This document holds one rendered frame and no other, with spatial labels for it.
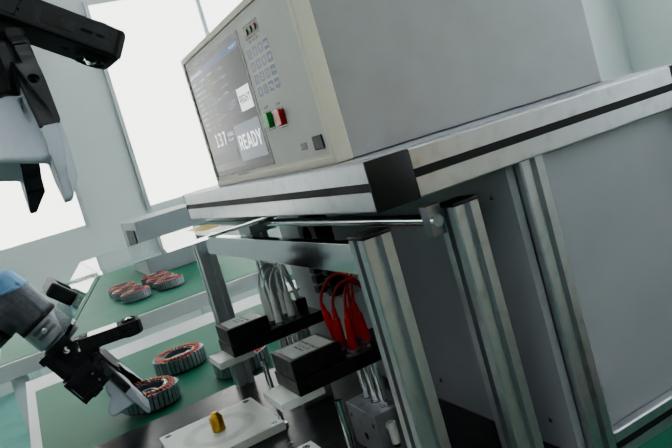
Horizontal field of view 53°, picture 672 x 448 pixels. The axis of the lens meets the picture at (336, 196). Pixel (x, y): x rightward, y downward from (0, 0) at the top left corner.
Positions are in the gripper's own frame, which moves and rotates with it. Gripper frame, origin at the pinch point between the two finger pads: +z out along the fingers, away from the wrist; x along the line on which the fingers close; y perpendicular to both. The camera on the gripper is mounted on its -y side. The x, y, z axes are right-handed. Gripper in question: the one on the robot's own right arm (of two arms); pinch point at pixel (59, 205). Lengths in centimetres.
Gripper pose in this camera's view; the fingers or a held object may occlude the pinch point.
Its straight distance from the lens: 59.4
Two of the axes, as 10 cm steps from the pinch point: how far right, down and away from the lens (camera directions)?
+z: 2.7, 9.6, 0.9
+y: -7.9, 2.7, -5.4
